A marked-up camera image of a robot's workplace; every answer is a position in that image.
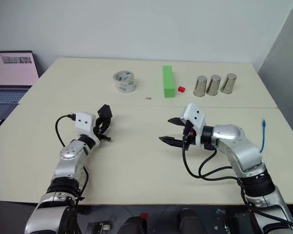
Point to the dark rounded shape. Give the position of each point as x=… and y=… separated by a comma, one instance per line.
x=187, y=220
x=133, y=225

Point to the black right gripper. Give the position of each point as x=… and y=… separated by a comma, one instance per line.
x=189, y=135

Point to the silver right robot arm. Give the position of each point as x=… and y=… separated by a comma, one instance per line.
x=239, y=148

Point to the small red part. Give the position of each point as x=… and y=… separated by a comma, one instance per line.
x=144, y=216

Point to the small red cube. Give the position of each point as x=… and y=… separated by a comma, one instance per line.
x=181, y=89

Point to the grey metal bracket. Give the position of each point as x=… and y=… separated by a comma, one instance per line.
x=100, y=226

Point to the green rectangular block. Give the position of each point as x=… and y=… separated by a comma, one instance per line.
x=168, y=84

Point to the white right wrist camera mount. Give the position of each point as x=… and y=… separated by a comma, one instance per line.
x=194, y=116

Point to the steel cup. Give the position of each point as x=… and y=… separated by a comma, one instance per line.
x=200, y=86
x=213, y=85
x=228, y=84

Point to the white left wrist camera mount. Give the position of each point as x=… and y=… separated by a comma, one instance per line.
x=85, y=123

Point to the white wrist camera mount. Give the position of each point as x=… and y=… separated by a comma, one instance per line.
x=194, y=116
x=85, y=123

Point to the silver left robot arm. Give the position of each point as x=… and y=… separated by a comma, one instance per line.
x=69, y=152

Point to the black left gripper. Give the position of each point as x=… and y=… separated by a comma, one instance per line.
x=99, y=128

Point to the clear printed tape roll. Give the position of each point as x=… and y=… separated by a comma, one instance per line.
x=127, y=86
x=122, y=76

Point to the grey open laptop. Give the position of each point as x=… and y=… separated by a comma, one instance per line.
x=9, y=70

